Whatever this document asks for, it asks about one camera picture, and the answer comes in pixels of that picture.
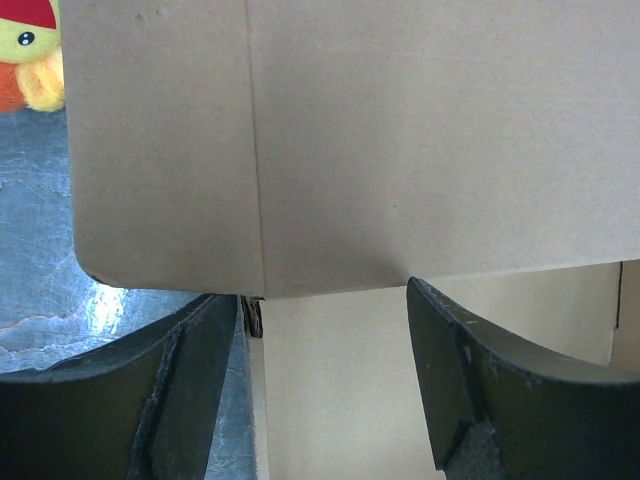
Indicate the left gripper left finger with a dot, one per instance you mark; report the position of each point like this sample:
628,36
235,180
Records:
141,407

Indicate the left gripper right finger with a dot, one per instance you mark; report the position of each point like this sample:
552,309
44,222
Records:
498,406

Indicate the large cardboard box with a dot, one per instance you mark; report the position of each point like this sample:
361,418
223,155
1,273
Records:
320,154

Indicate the rainbow flower toy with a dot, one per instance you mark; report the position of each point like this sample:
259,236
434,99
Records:
31,56

